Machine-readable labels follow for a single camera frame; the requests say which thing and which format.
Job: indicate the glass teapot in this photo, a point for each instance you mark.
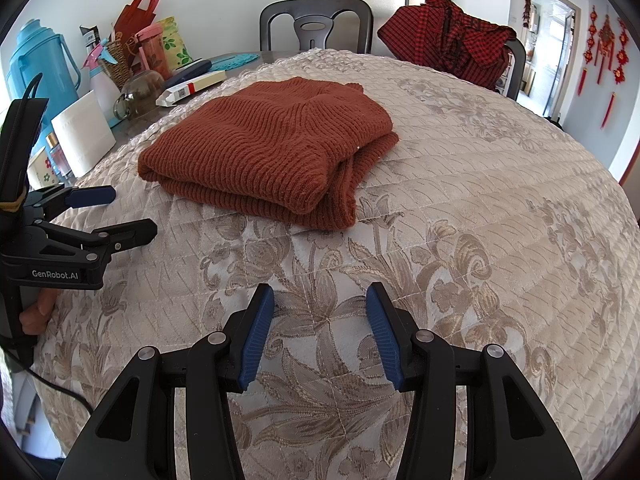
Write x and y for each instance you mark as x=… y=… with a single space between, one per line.
x=140 y=92

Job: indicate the teal doily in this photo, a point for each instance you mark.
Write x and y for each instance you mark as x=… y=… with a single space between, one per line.
x=235 y=61

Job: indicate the long white box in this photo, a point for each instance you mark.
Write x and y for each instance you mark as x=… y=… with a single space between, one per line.
x=200 y=83

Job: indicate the person's left hand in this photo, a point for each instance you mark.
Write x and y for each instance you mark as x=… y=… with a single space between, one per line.
x=37 y=312

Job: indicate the white spray bottle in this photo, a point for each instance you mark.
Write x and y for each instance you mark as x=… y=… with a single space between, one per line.
x=102 y=90

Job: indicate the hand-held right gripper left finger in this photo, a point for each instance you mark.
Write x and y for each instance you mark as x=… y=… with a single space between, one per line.
x=255 y=340

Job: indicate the red plaid garment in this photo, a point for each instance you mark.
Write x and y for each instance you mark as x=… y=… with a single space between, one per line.
x=440 y=40

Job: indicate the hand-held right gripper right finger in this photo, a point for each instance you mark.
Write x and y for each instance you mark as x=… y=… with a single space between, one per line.
x=385 y=340

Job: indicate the red gift bag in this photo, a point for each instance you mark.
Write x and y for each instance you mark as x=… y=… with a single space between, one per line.
x=127 y=17

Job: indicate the white tissue roll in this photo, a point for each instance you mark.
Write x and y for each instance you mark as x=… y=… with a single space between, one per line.
x=82 y=132

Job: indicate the pink tumbler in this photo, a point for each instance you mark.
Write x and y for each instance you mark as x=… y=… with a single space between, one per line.
x=155 y=57

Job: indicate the beige quilted floral blanket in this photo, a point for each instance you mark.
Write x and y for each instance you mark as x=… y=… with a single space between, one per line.
x=450 y=210

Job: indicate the small clear bottle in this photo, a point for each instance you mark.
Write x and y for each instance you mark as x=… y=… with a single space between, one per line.
x=59 y=157

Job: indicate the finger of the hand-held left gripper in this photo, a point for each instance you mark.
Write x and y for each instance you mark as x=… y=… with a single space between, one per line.
x=130 y=232
x=92 y=196

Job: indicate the dark chair under plaid garment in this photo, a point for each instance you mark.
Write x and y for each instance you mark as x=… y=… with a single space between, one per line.
x=517 y=70

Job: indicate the green floral bag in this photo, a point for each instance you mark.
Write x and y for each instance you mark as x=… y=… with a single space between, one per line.
x=175 y=47

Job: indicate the wicker basket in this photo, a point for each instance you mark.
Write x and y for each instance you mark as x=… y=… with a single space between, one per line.
x=120 y=65

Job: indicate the dark blue case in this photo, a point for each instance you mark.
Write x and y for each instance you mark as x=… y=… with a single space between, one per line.
x=192 y=69

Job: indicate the blue thermos jug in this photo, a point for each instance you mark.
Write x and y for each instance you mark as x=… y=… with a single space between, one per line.
x=40 y=65

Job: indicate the small floral cup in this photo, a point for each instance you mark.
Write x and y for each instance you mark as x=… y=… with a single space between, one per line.
x=42 y=170

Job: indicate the grey plastic chair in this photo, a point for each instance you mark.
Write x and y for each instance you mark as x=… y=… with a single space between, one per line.
x=280 y=15

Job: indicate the rust knit sweater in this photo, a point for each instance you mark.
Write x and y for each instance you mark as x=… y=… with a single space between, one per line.
x=260 y=135

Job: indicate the large red knot wall hanging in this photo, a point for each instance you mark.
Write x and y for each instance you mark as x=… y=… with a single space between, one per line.
x=606 y=35

